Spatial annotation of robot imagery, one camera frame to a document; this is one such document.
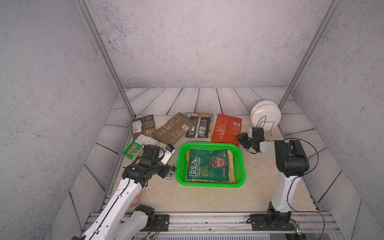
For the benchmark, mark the brown Lerna cassava bag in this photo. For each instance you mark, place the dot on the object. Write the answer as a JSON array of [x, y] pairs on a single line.
[[173, 130]]

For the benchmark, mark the metal wire plate stand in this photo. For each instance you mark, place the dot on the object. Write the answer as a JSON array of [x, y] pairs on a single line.
[[266, 125]]

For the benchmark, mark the red patterned bowl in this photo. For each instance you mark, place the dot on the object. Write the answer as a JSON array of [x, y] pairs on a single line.
[[136, 200]]

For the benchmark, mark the right aluminium frame post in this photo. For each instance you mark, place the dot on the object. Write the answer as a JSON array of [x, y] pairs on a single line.
[[320, 32]]

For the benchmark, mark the black and yellow snack bag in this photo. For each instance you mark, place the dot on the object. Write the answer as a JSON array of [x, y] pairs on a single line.
[[203, 125]]

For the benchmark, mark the left aluminium frame post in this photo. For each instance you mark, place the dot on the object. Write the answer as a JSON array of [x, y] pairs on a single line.
[[91, 26]]

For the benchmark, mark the white plate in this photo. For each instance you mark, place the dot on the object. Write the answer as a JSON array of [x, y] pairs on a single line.
[[266, 108]]

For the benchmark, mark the green plastic mesh basket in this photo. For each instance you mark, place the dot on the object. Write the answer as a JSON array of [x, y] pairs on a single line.
[[210, 165]]

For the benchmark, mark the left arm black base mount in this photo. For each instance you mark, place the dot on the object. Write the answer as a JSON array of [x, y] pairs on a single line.
[[157, 223]]

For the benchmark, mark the red Lerna chips bag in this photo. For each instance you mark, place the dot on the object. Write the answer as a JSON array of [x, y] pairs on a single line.
[[226, 129]]

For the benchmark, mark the dark brown snack bag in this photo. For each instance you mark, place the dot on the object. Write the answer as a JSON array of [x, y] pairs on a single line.
[[144, 126]]

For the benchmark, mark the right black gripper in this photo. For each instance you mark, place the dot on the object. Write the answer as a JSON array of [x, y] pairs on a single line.
[[242, 137]]

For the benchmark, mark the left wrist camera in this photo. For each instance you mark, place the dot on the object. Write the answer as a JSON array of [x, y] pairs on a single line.
[[168, 152]]

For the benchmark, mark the dark green Real chips bag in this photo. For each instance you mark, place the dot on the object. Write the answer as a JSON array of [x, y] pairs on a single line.
[[208, 165]]

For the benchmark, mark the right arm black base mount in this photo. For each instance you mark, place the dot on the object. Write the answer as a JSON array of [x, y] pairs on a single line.
[[270, 220]]

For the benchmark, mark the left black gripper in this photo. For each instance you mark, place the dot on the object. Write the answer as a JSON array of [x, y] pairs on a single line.
[[165, 173]]

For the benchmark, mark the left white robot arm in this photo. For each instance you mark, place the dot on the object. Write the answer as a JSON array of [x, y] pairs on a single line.
[[109, 224]]

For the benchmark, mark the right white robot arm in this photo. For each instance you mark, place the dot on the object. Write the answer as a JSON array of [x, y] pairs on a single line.
[[291, 162]]

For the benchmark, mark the aluminium frame post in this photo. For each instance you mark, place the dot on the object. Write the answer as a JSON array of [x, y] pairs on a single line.
[[320, 32], [91, 26]]

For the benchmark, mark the green Chuba cassava chips bag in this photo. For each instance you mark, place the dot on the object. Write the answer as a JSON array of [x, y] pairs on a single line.
[[135, 148]]

